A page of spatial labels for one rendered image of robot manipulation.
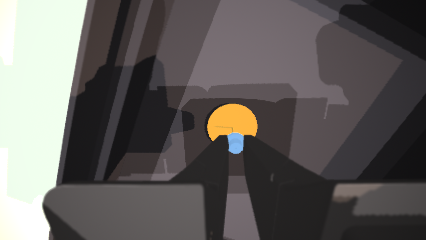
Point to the orange round disc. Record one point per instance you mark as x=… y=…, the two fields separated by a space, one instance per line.
x=231 y=118

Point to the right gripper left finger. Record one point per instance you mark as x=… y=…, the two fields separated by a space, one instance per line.
x=145 y=210

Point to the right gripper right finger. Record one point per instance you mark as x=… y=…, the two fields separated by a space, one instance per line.
x=291 y=203

